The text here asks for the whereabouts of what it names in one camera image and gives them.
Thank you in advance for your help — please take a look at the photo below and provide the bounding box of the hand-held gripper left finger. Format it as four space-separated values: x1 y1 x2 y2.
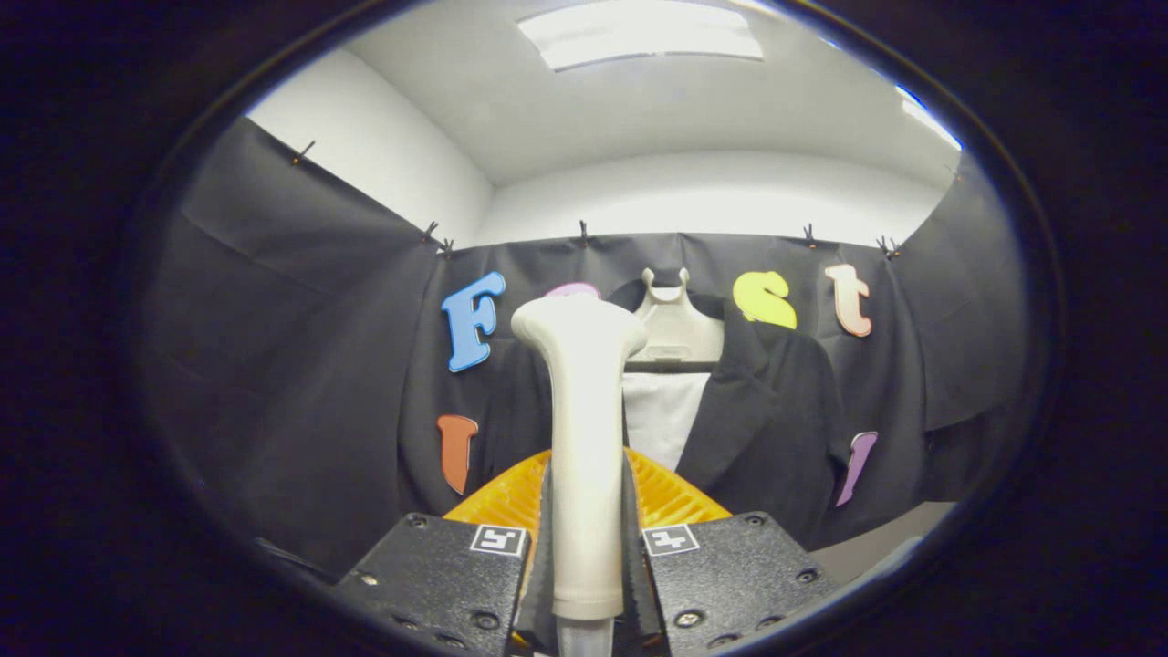
331 447 556 657

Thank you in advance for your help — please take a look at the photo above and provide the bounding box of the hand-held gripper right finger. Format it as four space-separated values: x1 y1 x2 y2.
622 447 840 657

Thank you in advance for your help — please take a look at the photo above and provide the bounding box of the white garment steamer head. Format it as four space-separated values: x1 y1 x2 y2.
511 294 649 657

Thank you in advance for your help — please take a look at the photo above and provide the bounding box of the black jacket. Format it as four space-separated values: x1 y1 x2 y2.
479 274 854 550

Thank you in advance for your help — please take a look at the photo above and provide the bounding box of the grey cabinet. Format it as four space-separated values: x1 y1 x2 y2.
808 500 957 585

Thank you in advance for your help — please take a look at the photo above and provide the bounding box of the row of small backdrop clips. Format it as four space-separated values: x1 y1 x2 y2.
292 139 904 261

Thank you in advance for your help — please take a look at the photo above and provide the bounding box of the black backdrop cloth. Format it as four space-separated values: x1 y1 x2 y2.
137 117 1032 580

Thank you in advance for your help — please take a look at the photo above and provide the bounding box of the ceiling light panel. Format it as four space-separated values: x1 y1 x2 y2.
899 85 965 152
517 0 765 72

